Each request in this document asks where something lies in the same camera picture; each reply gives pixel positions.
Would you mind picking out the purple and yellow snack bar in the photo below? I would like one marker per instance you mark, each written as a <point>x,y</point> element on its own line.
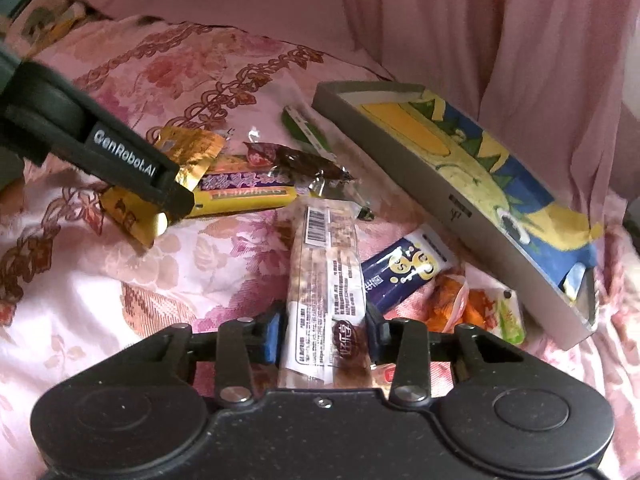
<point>245,187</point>

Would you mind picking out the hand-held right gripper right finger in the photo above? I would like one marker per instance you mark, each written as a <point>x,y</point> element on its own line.
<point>372,332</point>

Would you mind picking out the pink curtain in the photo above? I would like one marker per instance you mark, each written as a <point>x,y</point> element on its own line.
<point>400,15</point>

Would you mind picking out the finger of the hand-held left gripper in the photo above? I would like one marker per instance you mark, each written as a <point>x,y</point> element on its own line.
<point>135,165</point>

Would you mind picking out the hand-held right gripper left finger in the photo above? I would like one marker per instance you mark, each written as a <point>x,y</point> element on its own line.
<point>272,336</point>

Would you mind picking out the long clear nut bar packet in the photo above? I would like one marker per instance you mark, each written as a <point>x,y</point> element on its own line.
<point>325,280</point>

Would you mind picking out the gold foil snack packet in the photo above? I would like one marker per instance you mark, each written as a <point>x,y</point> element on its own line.
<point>187,152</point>

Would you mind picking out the grey cardboard box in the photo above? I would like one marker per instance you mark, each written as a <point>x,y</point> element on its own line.
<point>400,157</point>

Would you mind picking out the yellow and blue printed paper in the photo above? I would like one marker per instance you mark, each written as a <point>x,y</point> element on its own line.
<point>480,165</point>

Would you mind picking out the pink floral bed sheet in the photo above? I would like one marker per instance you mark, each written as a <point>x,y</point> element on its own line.
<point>110,280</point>

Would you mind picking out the orange snack packet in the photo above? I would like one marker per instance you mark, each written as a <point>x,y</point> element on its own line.
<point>452,305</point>

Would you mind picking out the blue and white snack packet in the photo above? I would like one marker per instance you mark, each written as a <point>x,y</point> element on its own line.
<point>405,270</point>

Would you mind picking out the green and white snack packet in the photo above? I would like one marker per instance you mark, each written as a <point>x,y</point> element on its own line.
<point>510,317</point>

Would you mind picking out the dark red clear snack packet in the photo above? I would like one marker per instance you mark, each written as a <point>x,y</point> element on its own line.
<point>295,159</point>

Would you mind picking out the light blue packet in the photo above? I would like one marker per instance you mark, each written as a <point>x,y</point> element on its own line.
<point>574,280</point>

